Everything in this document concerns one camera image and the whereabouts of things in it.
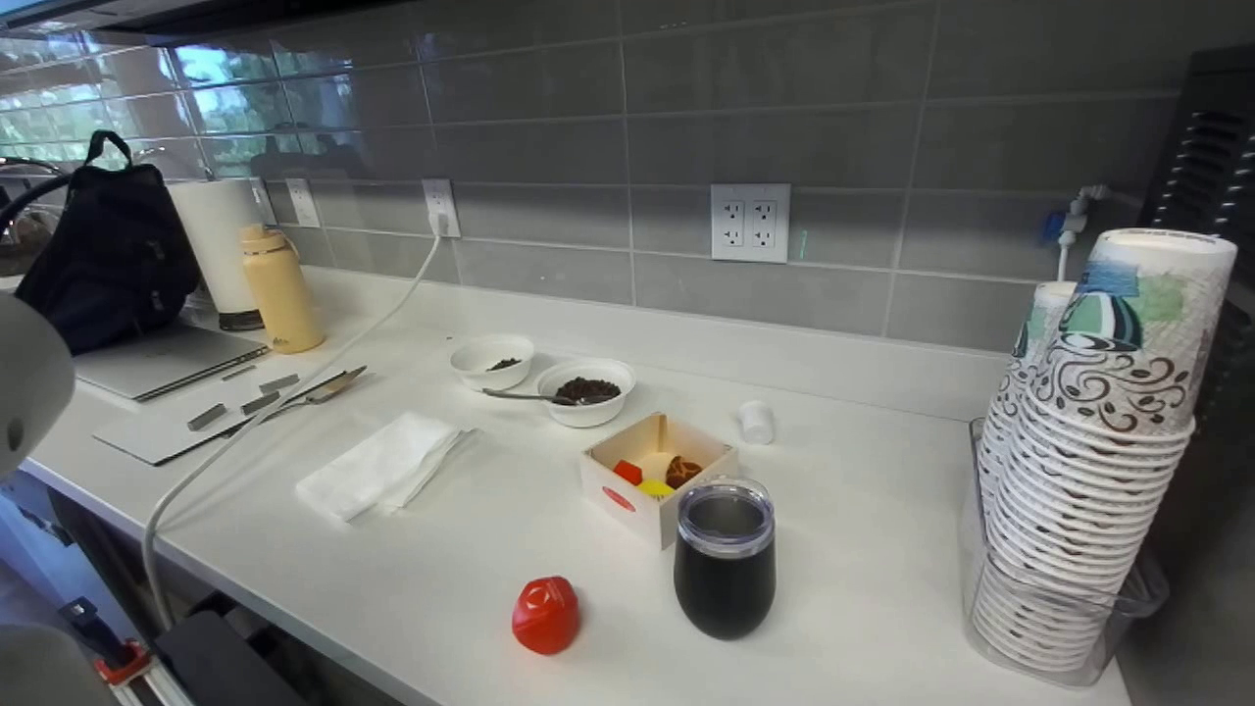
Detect white bowl with dark food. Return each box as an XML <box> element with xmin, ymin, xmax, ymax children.
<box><xmin>532</xmin><ymin>353</ymin><xmax>640</xmax><ymax>431</ymax></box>

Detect metal spoon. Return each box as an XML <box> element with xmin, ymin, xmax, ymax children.
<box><xmin>479</xmin><ymin>380</ymin><xmax>560</xmax><ymax>404</ymax></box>

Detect brown toy food piece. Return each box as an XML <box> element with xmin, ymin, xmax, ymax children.
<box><xmin>661</xmin><ymin>452</ymin><xmax>711</xmax><ymax>495</ymax></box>

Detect small white bowl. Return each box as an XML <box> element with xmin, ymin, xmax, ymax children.
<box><xmin>447</xmin><ymin>328</ymin><xmax>537</xmax><ymax>393</ymax></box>

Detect small clear plastic cup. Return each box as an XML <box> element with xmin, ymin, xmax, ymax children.
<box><xmin>729</xmin><ymin>395</ymin><xmax>785</xmax><ymax>448</ymax></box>

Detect small wooden box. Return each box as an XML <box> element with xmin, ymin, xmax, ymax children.
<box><xmin>580</xmin><ymin>406</ymin><xmax>745</xmax><ymax>553</ymax></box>

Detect black tumbler with clear lid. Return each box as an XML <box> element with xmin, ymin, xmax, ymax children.
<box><xmin>670</xmin><ymin>474</ymin><xmax>779</xmax><ymax>643</ymax></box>

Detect white folded napkin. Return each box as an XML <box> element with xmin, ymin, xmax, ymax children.
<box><xmin>290</xmin><ymin>406</ymin><xmax>479</xmax><ymax>531</ymax></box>

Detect tan plastic bottle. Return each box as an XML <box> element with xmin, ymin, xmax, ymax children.
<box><xmin>235</xmin><ymin>225</ymin><xmax>330</xmax><ymax>358</ymax></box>

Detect white paper towel roll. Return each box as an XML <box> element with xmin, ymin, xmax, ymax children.
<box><xmin>167</xmin><ymin>175</ymin><xmax>272</xmax><ymax>328</ymax></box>

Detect long grey metal bar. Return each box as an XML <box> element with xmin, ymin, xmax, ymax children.
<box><xmin>130</xmin><ymin>342</ymin><xmax>274</xmax><ymax>404</ymax></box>

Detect spray bottle with blue nozzle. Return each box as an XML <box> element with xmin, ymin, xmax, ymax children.
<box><xmin>1015</xmin><ymin>179</ymin><xmax>1117</xmax><ymax>363</ymax></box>

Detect papers with utensils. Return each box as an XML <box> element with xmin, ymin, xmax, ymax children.
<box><xmin>89</xmin><ymin>368</ymin><xmax>337</xmax><ymax>472</ymax></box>

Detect stack of patterned paper cups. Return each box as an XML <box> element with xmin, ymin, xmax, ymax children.
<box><xmin>974</xmin><ymin>225</ymin><xmax>1243</xmax><ymax>677</ymax></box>

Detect black backpack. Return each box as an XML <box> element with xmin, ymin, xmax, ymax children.
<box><xmin>0</xmin><ymin>130</ymin><xmax>202</xmax><ymax>358</ymax></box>

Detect red and black tool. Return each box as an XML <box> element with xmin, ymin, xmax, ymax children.
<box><xmin>62</xmin><ymin>595</ymin><xmax>157</xmax><ymax>690</ymax></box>

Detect black slotted rack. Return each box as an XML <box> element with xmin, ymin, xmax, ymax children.
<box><xmin>1137</xmin><ymin>42</ymin><xmax>1255</xmax><ymax>291</ymax></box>

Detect white four-socket wall outlet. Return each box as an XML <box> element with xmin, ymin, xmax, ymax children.
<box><xmin>704</xmin><ymin>179</ymin><xmax>797</xmax><ymax>268</ymax></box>

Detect white wall outlet with plug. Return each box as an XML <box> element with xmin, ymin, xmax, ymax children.
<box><xmin>421</xmin><ymin>175</ymin><xmax>461</xmax><ymax>244</ymax></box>

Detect white wall switch plate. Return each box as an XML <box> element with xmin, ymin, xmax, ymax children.
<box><xmin>283</xmin><ymin>175</ymin><xmax>325</xmax><ymax>230</ymax></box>

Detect white power cable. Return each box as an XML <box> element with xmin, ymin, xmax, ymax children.
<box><xmin>136</xmin><ymin>227</ymin><xmax>452</xmax><ymax>636</ymax></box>

